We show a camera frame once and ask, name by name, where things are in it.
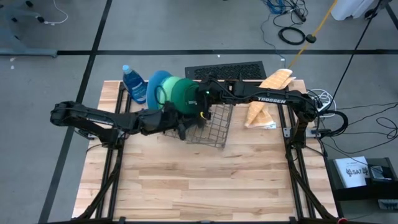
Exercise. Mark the black floor vent grate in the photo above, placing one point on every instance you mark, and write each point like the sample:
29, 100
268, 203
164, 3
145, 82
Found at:
227, 71

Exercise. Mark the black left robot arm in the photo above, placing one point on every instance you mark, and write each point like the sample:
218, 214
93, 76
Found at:
93, 116

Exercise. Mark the light green plate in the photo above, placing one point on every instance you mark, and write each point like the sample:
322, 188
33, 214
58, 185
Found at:
174, 85

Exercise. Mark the dark green plate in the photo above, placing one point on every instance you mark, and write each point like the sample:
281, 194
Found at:
183, 96

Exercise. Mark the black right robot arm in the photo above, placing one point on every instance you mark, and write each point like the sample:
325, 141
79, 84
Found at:
270, 99

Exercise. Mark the black aluminium rig frame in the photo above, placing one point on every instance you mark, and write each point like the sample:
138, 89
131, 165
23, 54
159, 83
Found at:
290, 168

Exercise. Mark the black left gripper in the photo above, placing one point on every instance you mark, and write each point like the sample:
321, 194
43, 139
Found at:
158, 119

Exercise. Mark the white power strip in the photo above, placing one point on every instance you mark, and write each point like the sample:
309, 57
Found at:
323, 105

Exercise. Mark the black box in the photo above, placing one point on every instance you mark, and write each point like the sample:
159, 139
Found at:
357, 194

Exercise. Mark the blue dish soap bottle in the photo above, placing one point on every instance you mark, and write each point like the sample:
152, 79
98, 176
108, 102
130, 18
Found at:
135, 88

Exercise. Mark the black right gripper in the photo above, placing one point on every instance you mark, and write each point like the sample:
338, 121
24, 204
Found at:
206, 93

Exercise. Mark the grey desk base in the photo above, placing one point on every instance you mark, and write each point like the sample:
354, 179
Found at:
28, 52

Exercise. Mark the blue plate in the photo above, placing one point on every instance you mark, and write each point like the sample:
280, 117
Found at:
155, 84

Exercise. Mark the peach waffle towel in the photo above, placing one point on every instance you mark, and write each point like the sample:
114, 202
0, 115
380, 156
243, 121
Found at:
276, 79

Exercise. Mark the white printed booklet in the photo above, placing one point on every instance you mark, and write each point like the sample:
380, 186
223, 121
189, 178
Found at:
353, 174

